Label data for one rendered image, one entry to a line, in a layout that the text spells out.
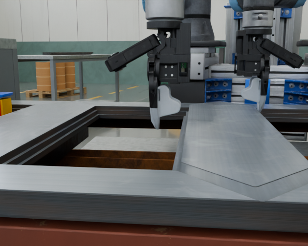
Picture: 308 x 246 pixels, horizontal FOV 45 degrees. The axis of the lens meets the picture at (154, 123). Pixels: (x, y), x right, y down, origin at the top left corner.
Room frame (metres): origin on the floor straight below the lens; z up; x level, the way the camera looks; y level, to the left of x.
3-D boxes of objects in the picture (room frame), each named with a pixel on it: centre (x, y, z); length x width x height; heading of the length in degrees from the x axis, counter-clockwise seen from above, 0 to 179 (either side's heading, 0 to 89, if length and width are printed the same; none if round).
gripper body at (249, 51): (0.97, -0.25, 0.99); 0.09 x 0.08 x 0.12; 84
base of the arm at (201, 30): (1.51, -0.16, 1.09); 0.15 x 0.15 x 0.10
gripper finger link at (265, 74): (0.95, -0.28, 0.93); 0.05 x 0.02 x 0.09; 174
